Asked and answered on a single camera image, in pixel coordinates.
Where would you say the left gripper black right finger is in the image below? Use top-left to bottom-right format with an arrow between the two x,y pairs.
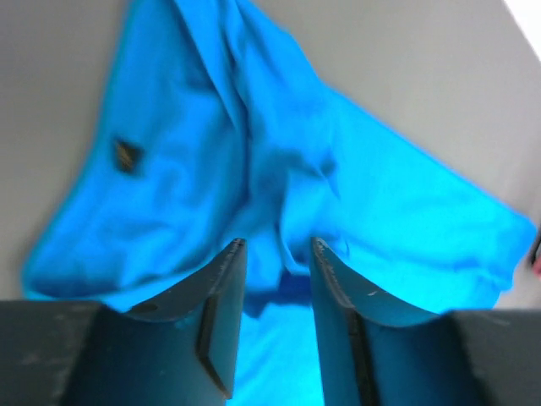
310,238 -> 486,405

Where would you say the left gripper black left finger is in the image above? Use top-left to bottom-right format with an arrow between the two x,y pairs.
61,239 -> 247,405

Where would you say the blue t shirt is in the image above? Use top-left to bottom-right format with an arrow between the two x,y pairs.
22,1 -> 535,405

